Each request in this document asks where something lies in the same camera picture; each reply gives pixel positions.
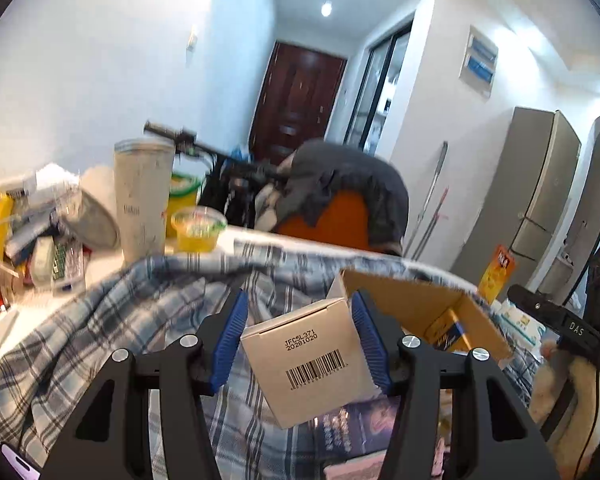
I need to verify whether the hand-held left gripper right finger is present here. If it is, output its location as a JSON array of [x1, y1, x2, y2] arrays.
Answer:
[[350, 289, 561, 480]]

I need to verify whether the green blister pack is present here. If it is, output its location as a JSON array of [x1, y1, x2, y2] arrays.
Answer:
[[50, 242, 76, 281]]

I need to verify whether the pile of mixed small packets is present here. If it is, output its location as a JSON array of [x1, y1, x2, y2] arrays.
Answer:
[[0, 175, 88, 301]]

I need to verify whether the dark purple cigarette carton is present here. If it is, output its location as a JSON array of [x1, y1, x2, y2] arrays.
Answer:
[[315, 395, 406, 466]]

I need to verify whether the yellow jelly cup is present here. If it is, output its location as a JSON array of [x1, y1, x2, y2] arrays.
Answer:
[[171, 207, 228, 253]]

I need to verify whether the smartphone with pink screen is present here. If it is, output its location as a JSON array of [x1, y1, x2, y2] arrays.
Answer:
[[0, 442, 43, 480]]

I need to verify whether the white tissue pack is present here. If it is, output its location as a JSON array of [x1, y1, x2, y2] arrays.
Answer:
[[500, 300, 546, 348]]

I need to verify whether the tall white patterned tumbler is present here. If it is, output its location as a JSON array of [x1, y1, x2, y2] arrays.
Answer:
[[113, 139, 175, 265]]

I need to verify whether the brown wooden door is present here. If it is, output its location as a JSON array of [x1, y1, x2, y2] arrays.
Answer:
[[249, 41, 348, 166]]

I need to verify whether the blue plaid cloth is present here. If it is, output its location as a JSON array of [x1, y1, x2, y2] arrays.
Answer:
[[0, 242, 531, 480]]

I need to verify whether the orange chair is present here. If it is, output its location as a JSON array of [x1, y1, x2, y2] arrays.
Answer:
[[275, 187, 371, 251]]

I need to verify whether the small blue box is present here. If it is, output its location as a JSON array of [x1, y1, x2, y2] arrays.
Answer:
[[425, 310, 467, 352]]

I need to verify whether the black bicycle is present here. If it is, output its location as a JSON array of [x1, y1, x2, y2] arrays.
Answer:
[[144, 120, 291, 228]]

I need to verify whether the dark grey crumpled jacket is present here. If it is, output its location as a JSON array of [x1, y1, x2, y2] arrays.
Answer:
[[279, 157, 341, 226]]

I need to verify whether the white blue wall panel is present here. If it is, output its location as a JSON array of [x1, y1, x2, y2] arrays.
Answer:
[[459, 25, 500, 97]]

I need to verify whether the yellow container with green lid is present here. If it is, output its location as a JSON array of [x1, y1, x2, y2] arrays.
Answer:
[[167, 172, 203, 238]]

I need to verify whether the person's right hand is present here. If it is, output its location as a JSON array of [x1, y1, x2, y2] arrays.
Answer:
[[532, 340, 600, 456]]

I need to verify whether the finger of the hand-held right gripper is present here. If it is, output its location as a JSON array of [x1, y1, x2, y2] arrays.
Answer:
[[508, 284, 567, 329]]

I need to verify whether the chair with grey jacket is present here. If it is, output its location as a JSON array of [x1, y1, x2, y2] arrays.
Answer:
[[280, 140, 410, 256]]

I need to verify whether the cardboard box with pretzel print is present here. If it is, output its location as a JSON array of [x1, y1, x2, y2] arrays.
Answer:
[[327, 269, 515, 361]]

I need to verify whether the silver mop handle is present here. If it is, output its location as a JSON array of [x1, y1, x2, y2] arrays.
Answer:
[[405, 141, 449, 256]]

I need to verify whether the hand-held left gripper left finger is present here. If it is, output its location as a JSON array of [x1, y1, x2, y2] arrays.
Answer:
[[40, 287, 251, 480]]

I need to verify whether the grey refrigerator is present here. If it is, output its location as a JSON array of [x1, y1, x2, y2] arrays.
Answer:
[[450, 106, 582, 291]]

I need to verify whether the beige box with barcode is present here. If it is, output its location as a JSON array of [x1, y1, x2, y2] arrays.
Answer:
[[240, 297, 381, 429]]

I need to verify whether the black framed glass door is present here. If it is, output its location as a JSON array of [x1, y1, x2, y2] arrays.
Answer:
[[344, 19, 413, 153]]

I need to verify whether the orange yellow snack box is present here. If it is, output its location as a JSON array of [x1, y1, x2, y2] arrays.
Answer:
[[477, 245, 516, 303]]

